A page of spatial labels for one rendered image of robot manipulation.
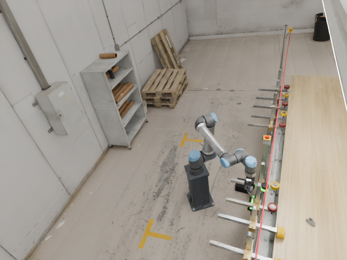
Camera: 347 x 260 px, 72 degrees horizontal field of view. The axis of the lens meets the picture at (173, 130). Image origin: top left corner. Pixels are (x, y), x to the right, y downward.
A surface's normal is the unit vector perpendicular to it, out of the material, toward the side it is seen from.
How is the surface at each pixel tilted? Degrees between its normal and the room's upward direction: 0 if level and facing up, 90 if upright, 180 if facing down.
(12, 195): 90
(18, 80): 90
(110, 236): 0
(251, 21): 90
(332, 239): 0
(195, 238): 0
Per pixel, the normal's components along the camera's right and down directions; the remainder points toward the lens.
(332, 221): -0.15, -0.79
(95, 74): -0.29, 0.61
